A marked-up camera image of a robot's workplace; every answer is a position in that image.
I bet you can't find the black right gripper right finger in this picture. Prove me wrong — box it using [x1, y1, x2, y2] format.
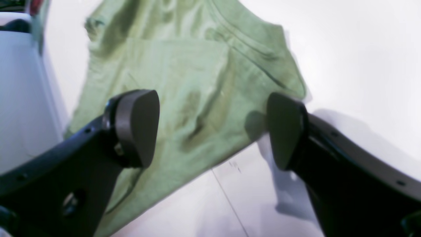
[266, 92, 421, 237]

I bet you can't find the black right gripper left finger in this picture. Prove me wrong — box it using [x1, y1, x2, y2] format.
[0, 90, 160, 237]

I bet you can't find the green t-shirt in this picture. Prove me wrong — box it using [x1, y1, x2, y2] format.
[66, 0, 306, 237]

